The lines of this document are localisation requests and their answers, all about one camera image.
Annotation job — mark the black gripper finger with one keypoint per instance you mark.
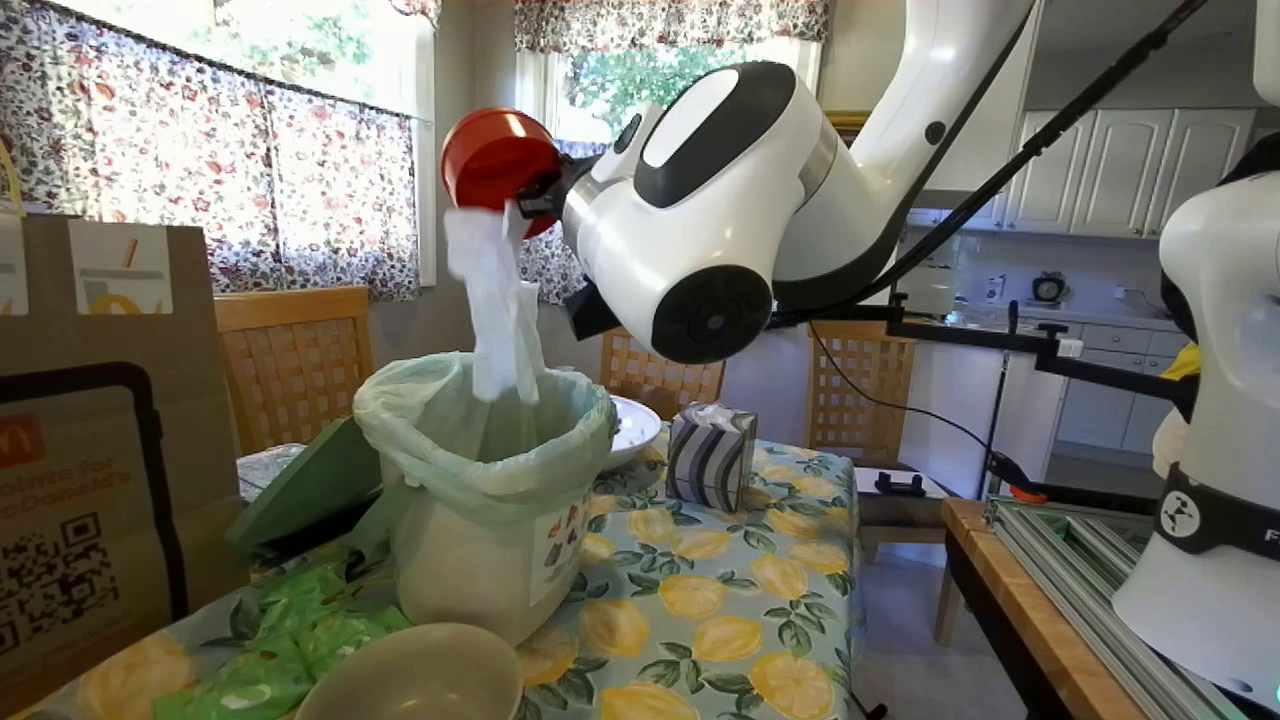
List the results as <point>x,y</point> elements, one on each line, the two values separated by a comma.
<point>539,204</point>

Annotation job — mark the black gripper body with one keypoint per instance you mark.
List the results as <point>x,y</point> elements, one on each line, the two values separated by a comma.
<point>568,184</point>

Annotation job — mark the red bowl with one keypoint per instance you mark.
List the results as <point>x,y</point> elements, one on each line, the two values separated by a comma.
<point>492,152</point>

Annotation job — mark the white paper napkin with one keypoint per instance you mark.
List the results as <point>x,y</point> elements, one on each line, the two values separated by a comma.
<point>500,321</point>

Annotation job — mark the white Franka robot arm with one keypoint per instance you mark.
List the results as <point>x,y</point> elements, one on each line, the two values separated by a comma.
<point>744,201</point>

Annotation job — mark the green bin lid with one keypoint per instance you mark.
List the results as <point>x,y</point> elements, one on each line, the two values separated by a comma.
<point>312,486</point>

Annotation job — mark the floral window curtain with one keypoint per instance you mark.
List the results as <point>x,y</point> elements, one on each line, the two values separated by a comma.
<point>202,173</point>
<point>547,265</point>

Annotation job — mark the floral curtain valance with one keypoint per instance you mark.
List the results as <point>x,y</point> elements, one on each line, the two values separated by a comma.
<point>667,22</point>

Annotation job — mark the wooden lattice back chair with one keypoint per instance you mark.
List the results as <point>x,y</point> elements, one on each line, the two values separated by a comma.
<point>663,382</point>

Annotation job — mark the white patterned plate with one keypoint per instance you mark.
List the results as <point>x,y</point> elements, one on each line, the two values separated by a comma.
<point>632,433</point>

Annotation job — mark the wooden lattice panel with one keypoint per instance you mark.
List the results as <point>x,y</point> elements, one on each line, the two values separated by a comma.
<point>293,366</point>

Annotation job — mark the grey white striped holder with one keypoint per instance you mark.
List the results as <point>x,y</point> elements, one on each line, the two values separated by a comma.
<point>714,462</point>

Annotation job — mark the wooden chair with seat cushion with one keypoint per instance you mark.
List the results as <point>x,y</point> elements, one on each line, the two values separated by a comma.
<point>862,385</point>

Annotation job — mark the brown paper bag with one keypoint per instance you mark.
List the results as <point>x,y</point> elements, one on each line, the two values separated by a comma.
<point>213,443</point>

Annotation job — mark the lemon print tablecloth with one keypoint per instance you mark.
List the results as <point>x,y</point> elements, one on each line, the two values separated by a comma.
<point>722,601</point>

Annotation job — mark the black stand pole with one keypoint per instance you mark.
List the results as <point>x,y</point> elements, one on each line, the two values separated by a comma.
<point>996,400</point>

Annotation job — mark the beige bowl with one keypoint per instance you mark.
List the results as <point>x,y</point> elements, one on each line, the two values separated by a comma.
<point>415,680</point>

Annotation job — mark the green plastic bag pack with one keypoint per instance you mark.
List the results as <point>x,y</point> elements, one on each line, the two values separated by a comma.
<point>281,641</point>

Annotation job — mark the black framed QR sign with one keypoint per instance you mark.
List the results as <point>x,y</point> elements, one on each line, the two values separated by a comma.
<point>82,535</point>

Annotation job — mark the white kitchen base cabinets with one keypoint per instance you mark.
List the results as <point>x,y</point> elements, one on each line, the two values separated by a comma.
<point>1104,400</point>

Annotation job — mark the wooden workbench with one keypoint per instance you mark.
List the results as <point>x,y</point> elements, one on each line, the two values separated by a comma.
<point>1014,601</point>

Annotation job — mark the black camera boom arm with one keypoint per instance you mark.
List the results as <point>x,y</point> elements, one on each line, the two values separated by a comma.
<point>1067,349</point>

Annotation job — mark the white kitchen wall cabinets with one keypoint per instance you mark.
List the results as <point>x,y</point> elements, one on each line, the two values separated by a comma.
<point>1133,173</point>

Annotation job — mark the aluminium mounting rail plate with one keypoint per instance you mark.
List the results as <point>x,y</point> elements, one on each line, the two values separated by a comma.
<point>1104,585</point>

